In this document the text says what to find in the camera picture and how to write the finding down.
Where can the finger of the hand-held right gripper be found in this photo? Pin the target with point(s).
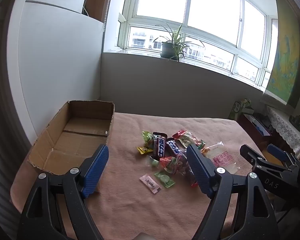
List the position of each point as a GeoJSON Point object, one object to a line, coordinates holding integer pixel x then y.
{"type": "Point", "coordinates": [265, 175]}
{"type": "Point", "coordinates": [277, 152]}

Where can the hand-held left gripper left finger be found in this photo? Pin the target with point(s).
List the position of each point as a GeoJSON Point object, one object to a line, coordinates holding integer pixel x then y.
{"type": "Point", "coordinates": [97, 172]}

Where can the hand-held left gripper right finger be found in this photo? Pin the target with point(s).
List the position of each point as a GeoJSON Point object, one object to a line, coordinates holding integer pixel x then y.
{"type": "Point", "coordinates": [200, 173]}

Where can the clear red dates packet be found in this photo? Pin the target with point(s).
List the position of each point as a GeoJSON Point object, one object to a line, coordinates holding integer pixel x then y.
{"type": "Point", "coordinates": [183, 166]}

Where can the brown chocolate bar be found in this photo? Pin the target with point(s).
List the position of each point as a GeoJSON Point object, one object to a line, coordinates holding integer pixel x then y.
{"type": "Point", "coordinates": [173, 147]}
{"type": "Point", "coordinates": [159, 146]}

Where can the brown cardboard box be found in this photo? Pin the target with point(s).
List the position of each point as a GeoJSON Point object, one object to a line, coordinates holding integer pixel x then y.
{"type": "Point", "coordinates": [85, 130]}

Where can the small orange snack packet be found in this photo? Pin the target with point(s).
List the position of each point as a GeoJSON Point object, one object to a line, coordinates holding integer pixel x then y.
{"type": "Point", "coordinates": [206, 151]}

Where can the white lace cloth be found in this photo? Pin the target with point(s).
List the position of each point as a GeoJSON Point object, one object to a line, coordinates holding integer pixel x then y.
{"type": "Point", "coordinates": [285, 127]}

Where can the white clear snack packet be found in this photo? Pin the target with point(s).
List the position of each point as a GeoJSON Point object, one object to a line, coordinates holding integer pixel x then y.
{"type": "Point", "coordinates": [222, 158]}

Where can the small red snack packet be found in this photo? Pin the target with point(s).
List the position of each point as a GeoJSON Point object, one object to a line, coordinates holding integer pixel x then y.
{"type": "Point", "coordinates": [168, 163]}

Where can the green candy packet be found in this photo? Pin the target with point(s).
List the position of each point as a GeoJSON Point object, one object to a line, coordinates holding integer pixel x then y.
{"type": "Point", "coordinates": [165, 179]}

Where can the small dark figurine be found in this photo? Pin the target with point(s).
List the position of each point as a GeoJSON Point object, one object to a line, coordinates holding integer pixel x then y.
{"type": "Point", "coordinates": [295, 120]}

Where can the red green chicken snack packet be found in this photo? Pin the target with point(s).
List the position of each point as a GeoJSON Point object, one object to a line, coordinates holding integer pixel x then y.
{"type": "Point", "coordinates": [187, 138]}

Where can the green candy in clear wrapper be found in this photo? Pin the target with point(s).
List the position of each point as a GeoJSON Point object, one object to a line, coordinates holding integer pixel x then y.
{"type": "Point", "coordinates": [154, 162]}

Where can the pink candy packet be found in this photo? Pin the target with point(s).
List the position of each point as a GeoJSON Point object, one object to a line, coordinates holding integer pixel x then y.
{"type": "Point", "coordinates": [150, 183]}

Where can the small yellow candy packet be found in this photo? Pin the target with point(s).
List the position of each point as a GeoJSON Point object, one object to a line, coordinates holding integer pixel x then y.
{"type": "Point", "coordinates": [144, 150]}

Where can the green printed box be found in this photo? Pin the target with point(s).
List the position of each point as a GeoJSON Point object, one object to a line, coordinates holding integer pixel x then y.
{"type": "Point", "coordinates": [240, 108]}

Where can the grey slatted panel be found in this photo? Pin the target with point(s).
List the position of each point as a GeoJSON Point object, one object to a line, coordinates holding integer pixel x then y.
{"type": "Point", "coordinates": [2, 192]}

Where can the white wardrobe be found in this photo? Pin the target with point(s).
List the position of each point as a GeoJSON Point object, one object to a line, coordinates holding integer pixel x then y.
{"type": "Point", "coordinates": [52, 55]}

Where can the potted spider plant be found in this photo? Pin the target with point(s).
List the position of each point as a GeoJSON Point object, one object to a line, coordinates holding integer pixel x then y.
{"type": "Point", "coordinates": [167, 48]}

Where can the white framed window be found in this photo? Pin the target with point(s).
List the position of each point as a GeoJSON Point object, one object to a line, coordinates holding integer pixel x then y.
{"type": "Point", "coordinates": [215, 5]}

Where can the yellow green wall poster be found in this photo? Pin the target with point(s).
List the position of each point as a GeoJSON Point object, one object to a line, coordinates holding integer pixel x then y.
{"type": "Point", "coordinates": [287, 55]}

